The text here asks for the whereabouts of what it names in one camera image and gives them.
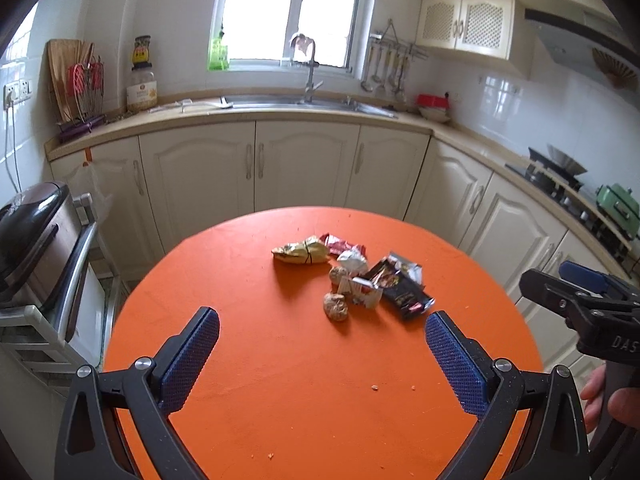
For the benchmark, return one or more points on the black snack wrapper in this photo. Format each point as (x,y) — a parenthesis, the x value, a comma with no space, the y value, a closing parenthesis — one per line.
(406,295)

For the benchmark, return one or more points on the person's right hand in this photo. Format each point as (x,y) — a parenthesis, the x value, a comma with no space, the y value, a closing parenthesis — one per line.
(623,405)

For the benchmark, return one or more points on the green electric cooker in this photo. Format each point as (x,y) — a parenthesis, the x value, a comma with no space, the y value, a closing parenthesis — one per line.
(617,203)

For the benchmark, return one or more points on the red snack wrapper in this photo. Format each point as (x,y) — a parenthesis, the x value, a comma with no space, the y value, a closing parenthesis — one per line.
(336,245)

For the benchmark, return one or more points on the cream lower cabinets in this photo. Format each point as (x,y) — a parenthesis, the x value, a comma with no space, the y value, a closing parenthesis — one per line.
(168,190)

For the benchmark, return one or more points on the yellow snack bag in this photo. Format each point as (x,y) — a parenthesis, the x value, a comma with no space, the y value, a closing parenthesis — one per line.
(309,251)

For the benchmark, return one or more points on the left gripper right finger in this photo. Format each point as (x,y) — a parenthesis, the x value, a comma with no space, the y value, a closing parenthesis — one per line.
(553,442)

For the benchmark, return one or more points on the stainless steel sink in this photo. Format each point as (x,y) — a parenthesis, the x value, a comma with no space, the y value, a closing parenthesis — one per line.
(347,105)

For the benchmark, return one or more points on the yellow black bottle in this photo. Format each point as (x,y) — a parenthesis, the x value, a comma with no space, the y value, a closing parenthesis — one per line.
(141,54)

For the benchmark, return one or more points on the silver kitchen faucet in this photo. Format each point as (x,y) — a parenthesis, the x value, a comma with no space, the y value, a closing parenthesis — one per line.
(305,44)

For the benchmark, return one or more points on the red lidded bowl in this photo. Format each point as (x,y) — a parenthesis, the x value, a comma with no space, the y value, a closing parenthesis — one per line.
(434,108)

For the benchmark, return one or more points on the wooden cutting board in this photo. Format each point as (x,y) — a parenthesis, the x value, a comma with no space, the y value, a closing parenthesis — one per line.
(63,55)

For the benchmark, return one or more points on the range hood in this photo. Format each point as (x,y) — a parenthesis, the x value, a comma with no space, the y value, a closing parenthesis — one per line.
(590,52)

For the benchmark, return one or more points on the steel wok pan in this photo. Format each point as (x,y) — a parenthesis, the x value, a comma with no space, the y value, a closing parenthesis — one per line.
(564,161)

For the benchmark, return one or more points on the black gas stove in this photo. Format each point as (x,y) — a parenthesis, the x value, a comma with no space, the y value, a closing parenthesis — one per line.
(569,192)

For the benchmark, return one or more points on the small torn white wrapper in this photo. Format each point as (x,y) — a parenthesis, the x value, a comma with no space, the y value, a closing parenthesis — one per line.
(360,291)

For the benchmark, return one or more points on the large glass jar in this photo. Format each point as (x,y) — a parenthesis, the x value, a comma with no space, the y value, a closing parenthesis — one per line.
(141,92)

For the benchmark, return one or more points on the wall power socket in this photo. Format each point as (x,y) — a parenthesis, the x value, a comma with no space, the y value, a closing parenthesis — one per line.
(16,92)

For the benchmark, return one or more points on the orange round table cover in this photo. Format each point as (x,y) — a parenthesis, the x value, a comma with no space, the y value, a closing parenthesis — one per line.
(289,394)

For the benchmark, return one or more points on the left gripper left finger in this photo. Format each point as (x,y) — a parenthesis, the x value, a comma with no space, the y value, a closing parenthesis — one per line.
(92,443)

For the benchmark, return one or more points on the green bottle on windowsill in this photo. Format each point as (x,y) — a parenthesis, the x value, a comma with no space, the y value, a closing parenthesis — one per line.
(218,53)

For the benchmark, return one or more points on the wire dish rack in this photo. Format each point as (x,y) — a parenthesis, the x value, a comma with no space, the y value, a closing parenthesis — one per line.
(85,89)

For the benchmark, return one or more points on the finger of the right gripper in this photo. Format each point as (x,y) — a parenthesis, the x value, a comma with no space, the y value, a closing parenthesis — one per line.
(605,285)
(554,294)

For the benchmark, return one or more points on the white paper ball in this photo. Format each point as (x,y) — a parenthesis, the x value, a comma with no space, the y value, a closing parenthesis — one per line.
(353,261)

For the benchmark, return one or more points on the beige countertop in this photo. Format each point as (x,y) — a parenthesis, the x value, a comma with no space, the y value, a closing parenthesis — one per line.
(337,125)

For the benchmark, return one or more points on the hanging utensil rail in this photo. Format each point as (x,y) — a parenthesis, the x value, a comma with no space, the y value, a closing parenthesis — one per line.
(387,64)

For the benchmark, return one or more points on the upper lattice cabinet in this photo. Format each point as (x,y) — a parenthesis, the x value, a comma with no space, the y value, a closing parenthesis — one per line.
(492,33)

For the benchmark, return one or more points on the window with white frame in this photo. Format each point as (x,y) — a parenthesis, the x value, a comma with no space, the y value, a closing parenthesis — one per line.
(258,32)

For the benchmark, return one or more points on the black rice cooker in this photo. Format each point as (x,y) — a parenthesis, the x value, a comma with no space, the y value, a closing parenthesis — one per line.
(27,230)

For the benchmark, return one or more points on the hanging clear plastic bag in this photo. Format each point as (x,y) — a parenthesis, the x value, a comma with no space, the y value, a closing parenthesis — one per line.
(89,178)

